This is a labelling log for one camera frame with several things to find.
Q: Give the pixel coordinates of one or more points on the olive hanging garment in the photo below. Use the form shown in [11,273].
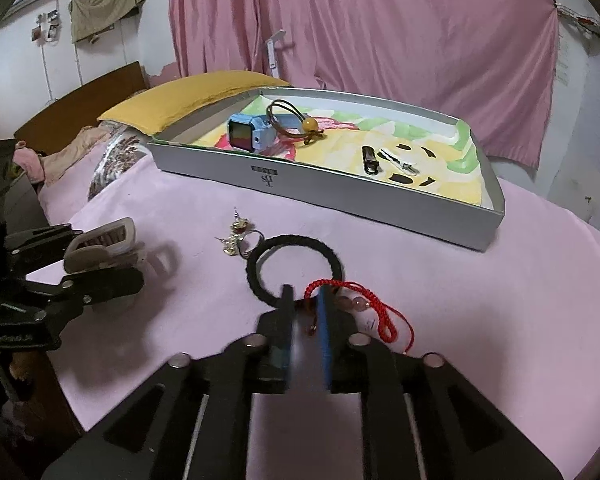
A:
[105,10]

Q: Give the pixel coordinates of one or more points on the blue smartwatch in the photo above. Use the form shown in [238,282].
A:
[247,132]

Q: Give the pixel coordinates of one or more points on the pink curtain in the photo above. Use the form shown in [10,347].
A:
[380,35]

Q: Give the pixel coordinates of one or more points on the white wall device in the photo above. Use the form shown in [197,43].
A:
[47,27]

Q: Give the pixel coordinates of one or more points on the gold earrings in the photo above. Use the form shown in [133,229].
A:
[236,230]

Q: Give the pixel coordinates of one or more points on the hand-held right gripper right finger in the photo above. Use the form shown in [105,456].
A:
[325,345]

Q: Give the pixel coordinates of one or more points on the yellow pillow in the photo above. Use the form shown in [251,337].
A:
[190,95]

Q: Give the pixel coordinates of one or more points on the pink bed sheet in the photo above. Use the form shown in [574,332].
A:
[180,320]

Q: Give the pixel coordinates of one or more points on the white hair clip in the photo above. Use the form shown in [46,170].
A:
[402,164]

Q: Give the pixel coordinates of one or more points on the wooden headboard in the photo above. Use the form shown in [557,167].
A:
[80,105]

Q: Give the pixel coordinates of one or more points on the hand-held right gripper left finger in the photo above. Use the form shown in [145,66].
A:
[275,350]

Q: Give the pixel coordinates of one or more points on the floral pillow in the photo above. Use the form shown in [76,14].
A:
[115,160]

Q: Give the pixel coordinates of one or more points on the beige hair claw clip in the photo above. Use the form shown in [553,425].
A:
[100,247]

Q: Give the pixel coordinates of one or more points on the black hair clip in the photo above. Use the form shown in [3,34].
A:
[370,161]

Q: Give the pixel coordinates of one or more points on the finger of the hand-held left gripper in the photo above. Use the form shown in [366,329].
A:
[40,247]
[105,287]

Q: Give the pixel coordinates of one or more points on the silver box with colourful lining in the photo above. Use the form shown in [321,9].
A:
[330,195]

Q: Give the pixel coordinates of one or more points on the white wall calendar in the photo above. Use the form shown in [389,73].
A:
[562,60]

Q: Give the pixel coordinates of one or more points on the beige pink blanket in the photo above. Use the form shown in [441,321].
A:
[65,157]

